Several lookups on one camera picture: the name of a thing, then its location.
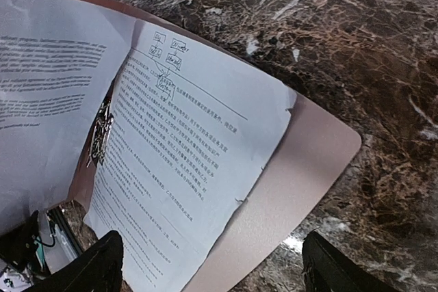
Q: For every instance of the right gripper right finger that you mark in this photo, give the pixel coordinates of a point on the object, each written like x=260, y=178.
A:
x=327, y=269

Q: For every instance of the tan brown folder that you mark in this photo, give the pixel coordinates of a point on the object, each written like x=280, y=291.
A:
x=313, y=152

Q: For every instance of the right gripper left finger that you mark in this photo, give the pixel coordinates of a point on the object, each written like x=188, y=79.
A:
x=99, y=268

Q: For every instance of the tan folder metal clip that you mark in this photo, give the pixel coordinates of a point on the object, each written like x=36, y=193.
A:
x=100, y=134

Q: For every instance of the printed paper sheet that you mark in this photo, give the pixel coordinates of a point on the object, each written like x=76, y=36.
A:
x=193, y=130
x=58, y=59

